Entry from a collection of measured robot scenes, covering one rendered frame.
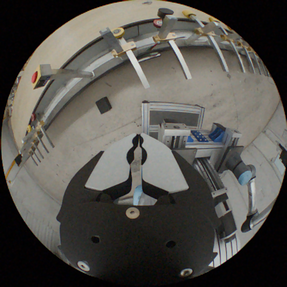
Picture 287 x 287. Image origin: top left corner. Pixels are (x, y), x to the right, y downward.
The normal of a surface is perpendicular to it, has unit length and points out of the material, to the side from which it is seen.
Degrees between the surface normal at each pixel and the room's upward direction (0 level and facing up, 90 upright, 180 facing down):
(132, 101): 0
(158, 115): 0
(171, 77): 0
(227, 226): 90
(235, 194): 90
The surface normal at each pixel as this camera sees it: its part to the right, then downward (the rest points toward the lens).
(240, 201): -0.50, -0.74
